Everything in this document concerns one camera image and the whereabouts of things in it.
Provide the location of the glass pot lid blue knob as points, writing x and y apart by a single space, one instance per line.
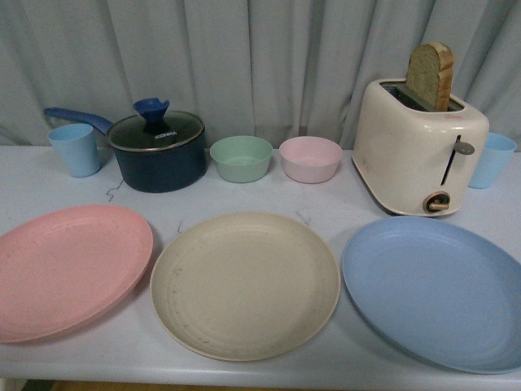
154 128

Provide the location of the dark blue saucepan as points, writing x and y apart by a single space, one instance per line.
151 172

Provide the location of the light blue cup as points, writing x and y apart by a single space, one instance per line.
77 149
497 152

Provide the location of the light blue cup left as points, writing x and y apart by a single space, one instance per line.
77 149

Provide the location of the blue plastic plate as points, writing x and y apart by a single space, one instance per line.
438 291

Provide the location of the light blue cup right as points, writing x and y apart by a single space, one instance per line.
497 152

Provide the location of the green plastic bowl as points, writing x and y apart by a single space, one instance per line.
241 159

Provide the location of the pink plastic bowl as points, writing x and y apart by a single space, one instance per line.
309 159

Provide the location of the grey curtain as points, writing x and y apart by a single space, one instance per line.
275 69

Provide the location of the beige plastic plate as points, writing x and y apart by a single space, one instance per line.
245 286

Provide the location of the slice of toast bread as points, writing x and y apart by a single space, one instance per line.
430 74

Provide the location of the pink plastic plate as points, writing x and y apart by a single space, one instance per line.
65 269

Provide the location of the cream white toaster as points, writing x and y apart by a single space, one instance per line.
415 162

